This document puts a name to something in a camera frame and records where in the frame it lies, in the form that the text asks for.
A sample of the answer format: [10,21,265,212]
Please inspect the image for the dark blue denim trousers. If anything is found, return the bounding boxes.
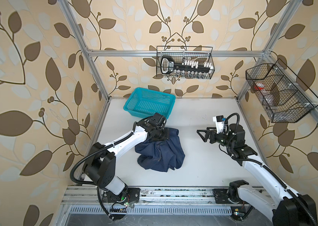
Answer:
[135,128,185,172]

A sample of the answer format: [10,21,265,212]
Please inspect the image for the black socket tool set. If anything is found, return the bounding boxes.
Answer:
[159,55,215,79]

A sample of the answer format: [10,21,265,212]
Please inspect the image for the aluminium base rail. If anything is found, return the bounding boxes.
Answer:
[58,186,279,219]

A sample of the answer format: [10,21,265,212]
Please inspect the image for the back black wire basket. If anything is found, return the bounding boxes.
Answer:
[156,45,215,80]

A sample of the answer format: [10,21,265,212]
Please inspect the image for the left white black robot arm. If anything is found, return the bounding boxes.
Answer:
[70,113,169,221]

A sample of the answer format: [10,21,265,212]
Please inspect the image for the red capped clear container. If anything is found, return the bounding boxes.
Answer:
[254,82,265,91]

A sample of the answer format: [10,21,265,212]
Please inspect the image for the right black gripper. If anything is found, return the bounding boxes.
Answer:
[197,126,234,149]

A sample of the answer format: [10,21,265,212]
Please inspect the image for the right black wire basket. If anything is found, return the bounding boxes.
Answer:
[246,58,318,123]

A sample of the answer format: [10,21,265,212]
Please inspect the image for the black wire basket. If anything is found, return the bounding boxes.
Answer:
[156,45,215,80]
[246,58,318,123]

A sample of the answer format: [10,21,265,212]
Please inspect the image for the teal plastic basket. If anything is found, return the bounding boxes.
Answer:
[123,88,176,119]

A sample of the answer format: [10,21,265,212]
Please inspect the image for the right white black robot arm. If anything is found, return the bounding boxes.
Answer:
[197,113,318,226]

